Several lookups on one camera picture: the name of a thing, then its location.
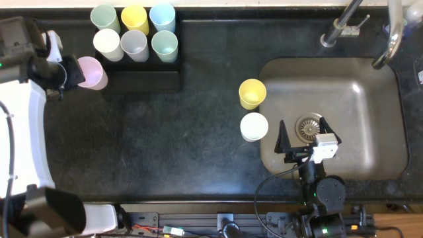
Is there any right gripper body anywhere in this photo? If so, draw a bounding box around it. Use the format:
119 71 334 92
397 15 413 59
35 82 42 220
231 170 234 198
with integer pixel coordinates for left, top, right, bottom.
283 147 313 163

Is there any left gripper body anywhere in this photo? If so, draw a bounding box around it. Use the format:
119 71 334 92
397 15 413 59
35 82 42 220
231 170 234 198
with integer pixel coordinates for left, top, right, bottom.
61 54 86 91

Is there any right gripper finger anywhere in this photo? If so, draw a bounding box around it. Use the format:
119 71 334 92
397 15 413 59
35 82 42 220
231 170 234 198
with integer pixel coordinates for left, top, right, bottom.
319 116 342 145
274 119 292 153

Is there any pink cup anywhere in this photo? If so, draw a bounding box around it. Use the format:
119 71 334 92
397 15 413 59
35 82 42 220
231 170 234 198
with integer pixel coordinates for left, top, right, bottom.
77 56 109 91

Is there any white cup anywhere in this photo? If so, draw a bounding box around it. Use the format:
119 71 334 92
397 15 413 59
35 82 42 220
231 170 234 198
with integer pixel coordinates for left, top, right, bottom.
239 112 270 143
93 28 126 63

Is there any yellow cup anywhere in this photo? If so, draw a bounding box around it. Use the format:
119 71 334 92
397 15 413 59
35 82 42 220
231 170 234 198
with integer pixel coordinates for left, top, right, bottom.
238 78 268 110
120 5 150 36

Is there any steel sink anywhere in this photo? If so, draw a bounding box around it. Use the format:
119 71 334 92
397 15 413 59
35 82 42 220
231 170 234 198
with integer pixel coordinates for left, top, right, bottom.
258 58 410 181

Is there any green cup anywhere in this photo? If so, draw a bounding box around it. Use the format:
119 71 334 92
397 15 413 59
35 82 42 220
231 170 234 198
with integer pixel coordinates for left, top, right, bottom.
90 3 122 34
151 30 179 63

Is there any grey cup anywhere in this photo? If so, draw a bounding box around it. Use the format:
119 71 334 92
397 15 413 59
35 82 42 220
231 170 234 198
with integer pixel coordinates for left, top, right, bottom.
120 29 150 63

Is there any black tray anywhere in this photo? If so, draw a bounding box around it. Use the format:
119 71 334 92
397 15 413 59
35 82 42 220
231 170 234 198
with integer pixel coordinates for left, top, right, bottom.
94 19 182 93

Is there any blue cup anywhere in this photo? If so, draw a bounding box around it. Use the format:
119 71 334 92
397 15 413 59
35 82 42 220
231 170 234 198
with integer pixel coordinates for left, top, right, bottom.
149 3 177 33

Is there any steel tap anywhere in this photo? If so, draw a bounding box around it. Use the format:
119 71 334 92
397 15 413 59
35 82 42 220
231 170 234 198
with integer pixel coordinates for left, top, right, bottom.
319 0 406 70

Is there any blue soap bottle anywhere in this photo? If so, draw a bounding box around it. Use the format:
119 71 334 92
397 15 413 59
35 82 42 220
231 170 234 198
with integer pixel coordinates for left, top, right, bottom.
401 0 423 37

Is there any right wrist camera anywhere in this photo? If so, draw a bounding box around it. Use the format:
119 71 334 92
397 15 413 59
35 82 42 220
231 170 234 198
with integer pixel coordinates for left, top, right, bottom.
302 133 340 165

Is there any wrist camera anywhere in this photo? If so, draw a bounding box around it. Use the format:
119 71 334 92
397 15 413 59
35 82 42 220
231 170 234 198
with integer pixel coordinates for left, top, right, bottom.
42 30 63 63
302 133 340 165

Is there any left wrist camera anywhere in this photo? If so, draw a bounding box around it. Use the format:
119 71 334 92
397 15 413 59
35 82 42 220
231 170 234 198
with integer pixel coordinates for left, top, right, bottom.
42 30 63 63

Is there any black cable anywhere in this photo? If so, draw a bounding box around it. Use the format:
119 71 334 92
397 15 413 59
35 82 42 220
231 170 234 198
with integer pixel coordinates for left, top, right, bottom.
253 150 314 238

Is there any mounting rail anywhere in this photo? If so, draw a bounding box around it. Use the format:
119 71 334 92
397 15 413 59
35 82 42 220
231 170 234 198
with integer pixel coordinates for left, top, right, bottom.
115 204 406 238

